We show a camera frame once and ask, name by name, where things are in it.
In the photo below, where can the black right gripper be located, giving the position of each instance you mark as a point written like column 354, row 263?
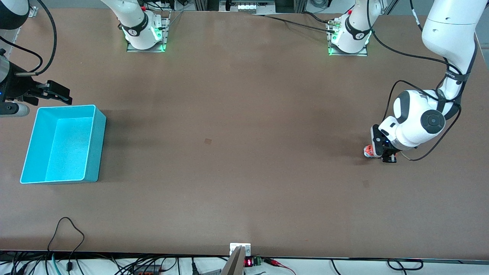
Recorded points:
column 17, row 86

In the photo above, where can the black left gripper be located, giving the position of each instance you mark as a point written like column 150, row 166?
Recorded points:
column 390, row 156

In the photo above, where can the orange toy bus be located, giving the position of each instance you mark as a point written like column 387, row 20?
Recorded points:
column 368, row 151

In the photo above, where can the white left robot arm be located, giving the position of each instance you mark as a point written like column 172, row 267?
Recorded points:
column 450, row 30

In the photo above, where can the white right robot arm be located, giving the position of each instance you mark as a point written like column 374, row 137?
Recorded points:
column 133, row 23

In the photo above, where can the blue plastic box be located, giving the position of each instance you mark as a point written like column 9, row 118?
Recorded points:
column 65, row 152

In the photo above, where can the box with orange ports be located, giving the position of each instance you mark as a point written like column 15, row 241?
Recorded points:
column 147, row 270

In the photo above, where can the green terminal connector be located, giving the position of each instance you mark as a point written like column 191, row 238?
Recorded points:
column 258, row 261

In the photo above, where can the red digit display module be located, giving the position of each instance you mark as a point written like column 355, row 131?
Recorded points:
column 248, row 262

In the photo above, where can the metal equipment rack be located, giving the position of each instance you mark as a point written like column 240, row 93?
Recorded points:
column 248, row 7

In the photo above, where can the aluminium frame corner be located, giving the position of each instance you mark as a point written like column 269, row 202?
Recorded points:
column 33, row 11

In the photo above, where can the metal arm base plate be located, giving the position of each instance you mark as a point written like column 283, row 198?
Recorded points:
column 165, row 30
column 359, row 54

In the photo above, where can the white mount plate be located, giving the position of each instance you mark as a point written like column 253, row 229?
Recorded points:
column 233, row 247

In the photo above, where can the grey aluminium mount bar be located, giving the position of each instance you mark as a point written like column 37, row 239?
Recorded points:
column 235, row 263

